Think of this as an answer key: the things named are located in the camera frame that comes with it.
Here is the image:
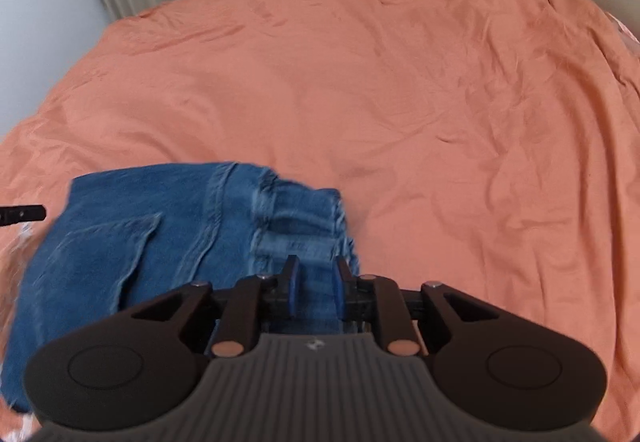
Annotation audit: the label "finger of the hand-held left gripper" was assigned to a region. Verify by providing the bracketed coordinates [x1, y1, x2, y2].
[0, 204, 47, 227]

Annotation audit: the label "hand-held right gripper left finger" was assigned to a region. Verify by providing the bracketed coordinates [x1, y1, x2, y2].
[130, 254, 302, 358]

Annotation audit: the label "orange bed sheet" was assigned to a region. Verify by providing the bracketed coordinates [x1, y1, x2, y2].
[0, 0, 640, 425]

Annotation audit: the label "white patterned bedding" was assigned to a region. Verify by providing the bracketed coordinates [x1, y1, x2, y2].
[607, 13, 640, 44]

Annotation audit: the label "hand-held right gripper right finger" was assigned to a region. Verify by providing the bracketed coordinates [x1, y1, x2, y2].
[332, 256, 502, 358]

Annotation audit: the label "blue denim pants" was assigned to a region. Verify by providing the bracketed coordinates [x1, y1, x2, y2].
[0, 162, 362, 414]

